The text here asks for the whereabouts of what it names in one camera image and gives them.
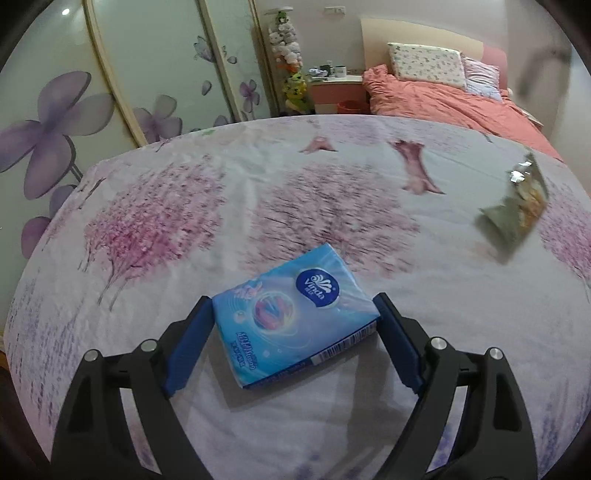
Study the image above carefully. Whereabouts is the floral pillow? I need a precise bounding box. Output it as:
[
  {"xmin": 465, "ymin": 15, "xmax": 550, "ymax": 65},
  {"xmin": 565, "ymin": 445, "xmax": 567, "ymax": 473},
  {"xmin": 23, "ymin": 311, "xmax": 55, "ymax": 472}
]
[{"xmin": 387, "ymin": 42, "xmax": 468, "ymax": 90}]

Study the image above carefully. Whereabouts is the pink duvet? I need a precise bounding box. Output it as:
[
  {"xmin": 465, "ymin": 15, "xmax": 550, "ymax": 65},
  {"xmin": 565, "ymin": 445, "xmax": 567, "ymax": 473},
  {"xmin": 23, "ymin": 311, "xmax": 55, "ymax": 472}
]
[{"xmin": 361, "ymin": 65, "xmax": 561, "ymax": 160}]

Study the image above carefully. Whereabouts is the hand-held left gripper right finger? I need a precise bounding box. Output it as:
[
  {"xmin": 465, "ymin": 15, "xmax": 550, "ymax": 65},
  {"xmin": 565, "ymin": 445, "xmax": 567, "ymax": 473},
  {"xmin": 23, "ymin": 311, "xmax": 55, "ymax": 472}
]
[{"xmin": 373, "ymin": 292, "xmax": 539, "ymax": 480}]

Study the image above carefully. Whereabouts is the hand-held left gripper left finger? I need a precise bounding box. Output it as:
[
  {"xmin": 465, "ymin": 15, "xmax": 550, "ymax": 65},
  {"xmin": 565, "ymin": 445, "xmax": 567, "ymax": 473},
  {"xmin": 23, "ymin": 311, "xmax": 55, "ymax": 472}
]
[{"xmin": 50, "ymin": 295, "xmax": 218, "ymax": 480}]

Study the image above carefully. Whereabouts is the pink nightstand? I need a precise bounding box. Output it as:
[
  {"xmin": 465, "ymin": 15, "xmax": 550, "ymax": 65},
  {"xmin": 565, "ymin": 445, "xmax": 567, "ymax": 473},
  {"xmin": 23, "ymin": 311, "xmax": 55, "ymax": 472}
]
[{"xmin": 307, "ymin": 76, "xmax": 370, "ymax": 115}]

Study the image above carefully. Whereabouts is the column of plush toys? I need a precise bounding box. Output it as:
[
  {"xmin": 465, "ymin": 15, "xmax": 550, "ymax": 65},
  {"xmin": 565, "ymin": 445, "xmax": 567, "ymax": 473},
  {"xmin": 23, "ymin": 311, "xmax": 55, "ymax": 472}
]
[{"xmin": 268, "ymin": 7, "xmax": 312, "ymax": 114}]

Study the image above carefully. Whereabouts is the opened foil snack bag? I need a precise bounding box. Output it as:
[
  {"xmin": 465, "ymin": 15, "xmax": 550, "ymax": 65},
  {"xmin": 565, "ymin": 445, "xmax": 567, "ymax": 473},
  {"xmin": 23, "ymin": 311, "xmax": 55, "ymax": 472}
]
[{"xmin": 478, "ymin": 150, "xmax": 550, "ymax": 257}]

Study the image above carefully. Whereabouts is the flower print wardrobe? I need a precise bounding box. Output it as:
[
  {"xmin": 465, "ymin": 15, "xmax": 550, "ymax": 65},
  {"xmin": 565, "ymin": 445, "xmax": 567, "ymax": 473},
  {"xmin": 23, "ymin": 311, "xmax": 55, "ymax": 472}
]
[{"xmin": 0, "ymin": 0, "xmax": 278, "ymax": 259}]

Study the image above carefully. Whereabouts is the beige headboard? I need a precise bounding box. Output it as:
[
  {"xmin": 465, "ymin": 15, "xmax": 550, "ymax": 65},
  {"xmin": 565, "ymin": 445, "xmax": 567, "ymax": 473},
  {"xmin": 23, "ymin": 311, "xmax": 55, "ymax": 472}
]
[{"xmin": 360, "ymin": 17, "xmax": 509, "ymax": 93}]

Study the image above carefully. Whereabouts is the blue tissue pack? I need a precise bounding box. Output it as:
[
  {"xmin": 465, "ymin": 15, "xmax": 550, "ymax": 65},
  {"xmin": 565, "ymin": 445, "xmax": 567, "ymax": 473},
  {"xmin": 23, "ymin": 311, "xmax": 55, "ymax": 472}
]
[{"xmin": 211, "ymin": 243, "xmax": 382, "ymax": 391}]

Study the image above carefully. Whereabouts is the tree print bedsheet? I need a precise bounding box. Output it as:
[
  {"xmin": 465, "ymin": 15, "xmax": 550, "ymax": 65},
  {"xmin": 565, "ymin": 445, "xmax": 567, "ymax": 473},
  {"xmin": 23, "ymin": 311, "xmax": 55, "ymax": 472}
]
[{"xmin": 2, "ymin": 114, "xmax": 591, "ymax": 480}]

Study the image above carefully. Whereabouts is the striped pillow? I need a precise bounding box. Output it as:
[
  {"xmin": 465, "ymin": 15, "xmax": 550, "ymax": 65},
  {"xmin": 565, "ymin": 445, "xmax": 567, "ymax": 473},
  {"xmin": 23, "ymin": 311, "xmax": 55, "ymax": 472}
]
[{"xmin": 462, "ymin": 56, "xmax": 503, "ymax": 101}]

